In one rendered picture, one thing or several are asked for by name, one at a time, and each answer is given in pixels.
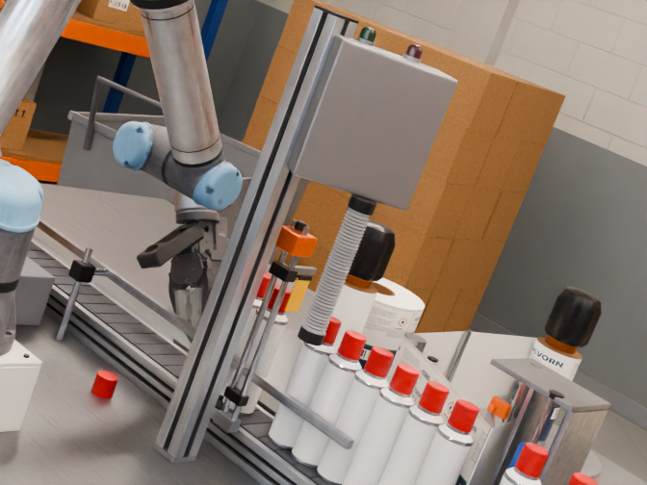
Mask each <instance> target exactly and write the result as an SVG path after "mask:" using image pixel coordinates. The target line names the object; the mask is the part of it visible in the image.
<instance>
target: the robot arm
mask: <svg viewBox="0 0 647 485"><path fill-rule="evenodd" d="M80 2H81V0H6V1H5V3H4V5H3V6H2V8H1V10H0V136H1V135H2V133H3V131H4V130H5V128H6V126H7V125H8V123H9V121H10V120H11V118H12V116H13V114H14V112H15V110H16V109H17V107H18V105H19V104H20V102H21V100H22V99H23V97H24V95H25V94H26V92H27V90H28V89H29V87H30V86H31V85H32V83H33V81H34V80H35V78H36V76H37V74H38V73H39V70H40V69H41V67H42V65H43V64H44V62H45V60H46V59H47V57H48V55H49V54H50V52H51V50H52V49H53V47H54V45H55V44H56V42H57V40H58V39H59V37H60V35H61V34H62V32H63V30H64V29H65V26H66V24H67V23H68V21H69V19H70V18H71V17H72V15H73V14H74V12H75V10H76V9H77V7H78V5H79V4H80ZM130 3H131V5H132V6H133V7H135V8H137V9H139V10H140V13H141V18H142V25H143V29H144V33H145V38H146V42H147V46H148V51H149V55H150V60H151V63H152V67H153V72H154V76H155V81H156V85H157V89H158V93H159V97H160V102H161V106H162V110H163V115H164V119H165V124H166V127H163V126H158V125H153V124H149V123H148V122H136V121H130V122H127V123H125V124H123V125H122V126H121V127H120V128H119V129H118V131H117V132H116V136H115V140H114V145H113V149H114V155H115V158H116V161H117V162H118V163H119V164H120V165H121V166H123V167H126V168H130V169H132V170H134V171H138V170H140V171H143V172H146V173H147V174H149V175H151V176H153V177H154V178H156V179H158V180H159V181H161V182H163V183H164V184H166V185H168V186H169V187H172V188H173V189H174V212H175V213H176V215H175V218H176V223H177V224H183V225H181V226H179V227H178V228H176V229H175V230H173V231H172V232H170V233H169V234H167V235H166V236H164V237H163V238H161V239H160V240H159V241H157V242H156V243H154V244H152V245H150V246H149V247H148V248H147V249H146V250H145V251H143V252H142V253H140V254H139V255H138V256H137V260H138V262H139V264H140V266H141V268H159V267H161V266H162V265H163V264H164V263H166V262H167V261H168V260H170V259H171V258H172V259H171V261H170V262H171V266H170V273H169V274H168V276H169V282H168V293H169V298H170V302H171V305H172V308H173V311H174V313H175V314H176V315H177V316H179V317H180V318H182V319H183V320H185V321H186V322H188V323H189V324H191V325H192V326H193V327H195V328H196V329H197V327H198V324H199V321H200V319H201V316H202V313H203V310H204V308H205V305H206V302H207V300H208V297H209V294H210V291H211V290H212V287H213V284H214V281H215V279H216V276H217V273H218V270H219V268H220V263H221V260H222V258H223V255H224V252H225V249H226V247H227V245H228V243H227V217H220V214H219V211H221V210H224V209H226V208H228V207H229V206H230V205H232V204H233V203H234V202H235V200H236V199H237V198H238V196H239V194H240V192H241V189H242V183H243V180H242V175H241V173H240V171H239V170H238V169H237V168H235V167H234V166H233V165H232V164H230V163H228V162H226V161H225V159H224V156H223V151H222V145H221V140H220V131H219V126H218V121H217V116H216V111H215V106H214V100H213V95H212V91H211V86H210V80H209V75H208V70H207V65H206V60H205V55H204V50H203V45H202V39H201V34H200V30H199V25H198V19H197V14H196V9H195V4H194V0H130ZM42 202H43V190H42V188H41V185H40V184H39V182H38V181H37V180H36V179H35V178H34V177H33V176H32V175H31V174H30V173H28V172H27V171H26V170H24V169H22V168H21V167H19V166H13V165H11V164H10V162H7V161H5V160H2V159H0V356H3V355H5V354H7V353H8V352H10V351H11V349H12V346H13V341H14V338H15V333H16V322H15V291H16V287H17V284H18V281H19V278H20V275H21V271H22V269H23V266H24V263H25V260H26V257H27V253H28V250H29V247H30V244H31V241H32V238H33V235H34V232H35V229H36V226H37V225H38V224H39V220H40V209H41V206H42ZM189 286H191V288H196V289H195V290H194V289H186V288H188V287H189Z"/></svg>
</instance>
